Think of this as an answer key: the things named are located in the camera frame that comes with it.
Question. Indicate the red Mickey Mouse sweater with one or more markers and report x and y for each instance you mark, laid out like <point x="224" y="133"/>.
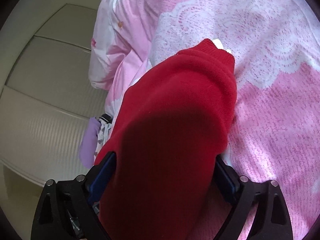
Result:
<point x="171" y="125"/>

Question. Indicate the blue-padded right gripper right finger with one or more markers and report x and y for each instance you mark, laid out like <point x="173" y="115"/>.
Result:
<point x="271" y="220"/>

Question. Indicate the folded white patterned garment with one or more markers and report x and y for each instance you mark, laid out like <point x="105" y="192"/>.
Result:
<point x="103" y="134"/>

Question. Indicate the folded purple garment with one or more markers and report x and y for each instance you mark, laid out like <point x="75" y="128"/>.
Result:
<point x="89" y="143"/>

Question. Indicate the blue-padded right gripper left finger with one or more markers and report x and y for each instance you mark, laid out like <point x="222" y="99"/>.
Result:
<point x="66" y="208"/>

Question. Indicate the pink floral duvet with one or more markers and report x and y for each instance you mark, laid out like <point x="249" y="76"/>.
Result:
<point x="276" y="48"/>

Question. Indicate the white louvered wardrobe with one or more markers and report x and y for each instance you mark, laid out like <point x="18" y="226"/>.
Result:
<point x="46" y="102"/>

